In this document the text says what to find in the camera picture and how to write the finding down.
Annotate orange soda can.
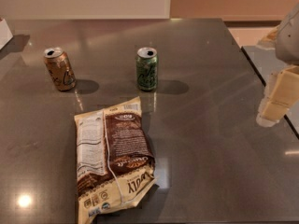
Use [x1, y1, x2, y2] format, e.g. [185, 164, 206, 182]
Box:
[44, 47, 76, 91]

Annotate green soda can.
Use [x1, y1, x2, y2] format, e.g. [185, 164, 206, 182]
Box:
[135, 47, 159, 91]

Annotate white box at left edge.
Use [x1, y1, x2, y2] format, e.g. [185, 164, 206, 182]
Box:
[0, 18, 13, 49]

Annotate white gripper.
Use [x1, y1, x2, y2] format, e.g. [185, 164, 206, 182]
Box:
[256, 65, 299, 128]

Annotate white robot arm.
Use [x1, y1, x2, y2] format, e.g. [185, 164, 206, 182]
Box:
[256, 4, 299, 127]

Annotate brown and cream chip bag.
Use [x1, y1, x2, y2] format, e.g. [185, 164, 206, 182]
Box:
[74, 97, 156, 224]

